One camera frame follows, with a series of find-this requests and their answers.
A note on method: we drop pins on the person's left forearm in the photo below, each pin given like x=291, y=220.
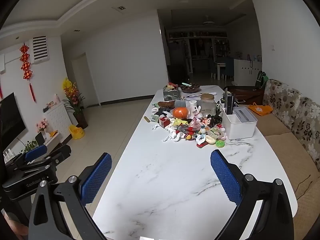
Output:
x=13, y=226

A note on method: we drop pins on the square ceiling downlight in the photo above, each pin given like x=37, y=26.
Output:
x=120, y=8

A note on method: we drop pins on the dark blue dining chair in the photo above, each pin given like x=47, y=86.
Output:
x=228, y=68

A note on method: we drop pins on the orange tote bag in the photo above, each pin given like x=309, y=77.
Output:
x=260, y=109

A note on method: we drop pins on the short green stick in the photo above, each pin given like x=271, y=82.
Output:
x=147, y=119

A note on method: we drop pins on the black flat case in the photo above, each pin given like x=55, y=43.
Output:
x=228, y=101

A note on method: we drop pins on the white low cabinet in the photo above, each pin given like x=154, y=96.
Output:
x=246, y=71

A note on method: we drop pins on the brown cylindrical pouch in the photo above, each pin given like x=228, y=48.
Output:
x=167, y=103

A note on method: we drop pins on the yellow orchid in dark pot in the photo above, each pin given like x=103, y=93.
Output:
x=72, y=97

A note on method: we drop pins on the white router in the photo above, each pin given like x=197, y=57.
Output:
x=7, y=156

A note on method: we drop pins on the green round toy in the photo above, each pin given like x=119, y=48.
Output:
x=220, y=143

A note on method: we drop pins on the small green plant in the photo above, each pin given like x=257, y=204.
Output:
x=28, y=146

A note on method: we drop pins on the white plastic storage box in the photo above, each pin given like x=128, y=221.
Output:
x=240, y=126

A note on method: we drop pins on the small red box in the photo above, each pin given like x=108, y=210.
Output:
x=164, y=122

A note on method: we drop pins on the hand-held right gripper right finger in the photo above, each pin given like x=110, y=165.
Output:
x=225, y=177

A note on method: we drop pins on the cartoon doll figure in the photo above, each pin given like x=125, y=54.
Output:
x=208, y=121

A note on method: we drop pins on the round ceiling lamp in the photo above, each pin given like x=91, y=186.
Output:
x=208, y=22

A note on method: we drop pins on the green backpack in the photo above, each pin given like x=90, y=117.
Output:
x=261, y=78

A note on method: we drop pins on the white dining table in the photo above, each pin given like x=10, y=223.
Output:
x=218, y=66

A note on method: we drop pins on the white radiator cover cabinet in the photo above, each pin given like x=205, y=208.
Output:
x=58, y=120

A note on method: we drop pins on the glass jar with wooden lid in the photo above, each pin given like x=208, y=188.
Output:
x=207, y=105

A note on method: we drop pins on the yellow child potty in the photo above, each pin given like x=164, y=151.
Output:
x=76, y=131

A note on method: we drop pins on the white slatted wall vent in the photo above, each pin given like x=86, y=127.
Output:
x=40, y=48

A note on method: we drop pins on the grey tin box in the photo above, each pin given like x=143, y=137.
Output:
x=171, y=92

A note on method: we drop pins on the brown wooden low table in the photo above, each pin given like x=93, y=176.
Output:
x=246, y=93

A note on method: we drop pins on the red knot wall hanging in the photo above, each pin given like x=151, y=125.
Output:
x=26, y=63

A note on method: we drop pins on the clear plastic container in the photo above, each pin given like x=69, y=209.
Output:
x=181, y=103

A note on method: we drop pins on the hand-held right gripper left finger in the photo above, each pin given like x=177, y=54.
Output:
x=96, y=177

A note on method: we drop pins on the pink flower bouquet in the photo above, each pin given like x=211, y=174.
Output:
x=42, y=125

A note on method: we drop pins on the pile of small toys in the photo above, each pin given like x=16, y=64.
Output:
x=192, y=132

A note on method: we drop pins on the floral fabric sofa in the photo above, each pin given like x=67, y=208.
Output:
x=282, y=100

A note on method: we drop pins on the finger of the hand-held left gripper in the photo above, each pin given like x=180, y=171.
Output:
x=58, y=155
x=36, y=153

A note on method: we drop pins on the orange plastic bag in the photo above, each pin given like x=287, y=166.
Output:
x=180, y=112

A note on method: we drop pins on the black flat television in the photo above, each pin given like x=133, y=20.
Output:
x=10, y=120

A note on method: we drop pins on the dark bowl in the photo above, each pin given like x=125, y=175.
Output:
x=190, y=88

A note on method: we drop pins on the white television stand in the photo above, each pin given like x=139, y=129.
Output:
x=53, y=140

